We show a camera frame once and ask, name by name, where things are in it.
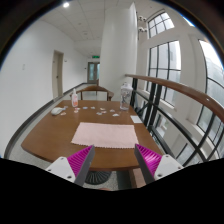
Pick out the small sanitizer bottle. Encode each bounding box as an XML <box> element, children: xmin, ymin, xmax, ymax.
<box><xmin>71</xmin><ymin>89</ymin><xmax>78</xmax><ymax>107</ymax></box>

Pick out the green exit sign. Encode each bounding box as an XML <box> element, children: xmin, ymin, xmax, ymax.
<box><xmin>92</xmin><ymin>55</ymin><xmax>100</xmax><ymax>59</ymax></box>

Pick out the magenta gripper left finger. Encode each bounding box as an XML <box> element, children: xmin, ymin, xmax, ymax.
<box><xmin>46</xmin><ymin>145</ymin><xmax>95</xmax><ymax>186</ymax></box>

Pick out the white side door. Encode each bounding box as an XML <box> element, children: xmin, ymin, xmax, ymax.
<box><xmin>52</xmin><ymin>51</ymin><xmax>64</xmax><ymax>99</ymax></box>

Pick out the white paper card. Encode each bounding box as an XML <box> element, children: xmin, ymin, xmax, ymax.
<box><xmin>130</xmin><ymin>115</ymin><xmax>142</xmax><ymax>123</ymax></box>

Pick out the wooden handrail with black railing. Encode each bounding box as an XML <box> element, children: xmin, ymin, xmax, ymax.
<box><xmin>125</xmin><ymin>73</ymin><xmax>224</xmax><ymax>168</ymax></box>

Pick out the white round column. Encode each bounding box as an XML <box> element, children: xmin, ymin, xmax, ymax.
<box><xmin>99</xmin><ymin>3</ymin><xmax>138</xmax><ymax>101</ymax></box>

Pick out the black table pedestal base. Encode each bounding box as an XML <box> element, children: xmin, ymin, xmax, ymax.
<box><xmin>85</xmin><ymin>171</ymin><xmax>111</xmax><ymax>185</ymax></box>

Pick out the wooden chair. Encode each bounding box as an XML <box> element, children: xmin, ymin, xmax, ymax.
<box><xmin>77</xmin><ymin>85</ymin><xmax>114</xmax><ymax>101</ymax></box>

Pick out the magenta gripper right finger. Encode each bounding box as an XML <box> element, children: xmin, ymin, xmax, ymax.
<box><xmin>134</xmin><ymin>144</ymin><xmax>183</xmax><ymax>184</ymax></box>

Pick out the round ceiling light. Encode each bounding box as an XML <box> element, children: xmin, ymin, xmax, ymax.
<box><xmin>63</xmin><ymin>2</ymin><xmax>70</xmax><ymax>8</ymax></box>

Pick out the clear water bottle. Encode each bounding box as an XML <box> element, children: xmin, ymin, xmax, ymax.
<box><xmin>120</xmin><ymin>82</ymin><xmax>133</xmax><ymax>110</ymax></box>

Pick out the grey double door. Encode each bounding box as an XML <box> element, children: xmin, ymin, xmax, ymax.
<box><xmin>87</xmin><ymin>62</ymin><xmax>100</xmax><ymax>83</ymax></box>

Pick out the pink towel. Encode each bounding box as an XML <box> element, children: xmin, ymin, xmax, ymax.
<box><xmin>72</xmin><ymin>122</ymin><xmax>139</xmax><ymax>149</ymax></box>

